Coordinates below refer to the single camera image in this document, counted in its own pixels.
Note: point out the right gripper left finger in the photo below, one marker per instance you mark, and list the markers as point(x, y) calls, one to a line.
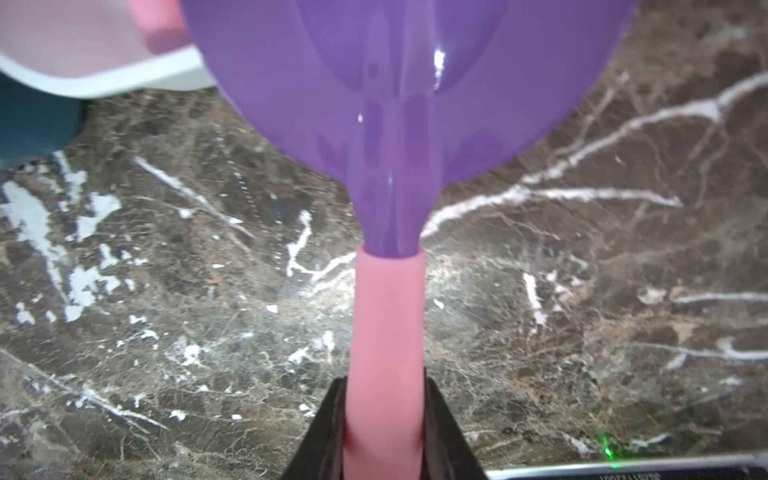
point(320, 453)

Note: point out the dark teal storage box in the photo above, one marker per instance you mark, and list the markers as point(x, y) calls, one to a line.
point(35, 123)

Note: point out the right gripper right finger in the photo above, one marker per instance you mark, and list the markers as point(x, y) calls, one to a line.
point(446, 453)

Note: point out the purple shovel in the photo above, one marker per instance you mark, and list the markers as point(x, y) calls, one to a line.
point(397, 100)

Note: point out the white storage box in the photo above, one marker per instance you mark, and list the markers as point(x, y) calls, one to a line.
point(95, 49)

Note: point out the aluminium front rail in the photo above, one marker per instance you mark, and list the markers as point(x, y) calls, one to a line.
point(749, 465)

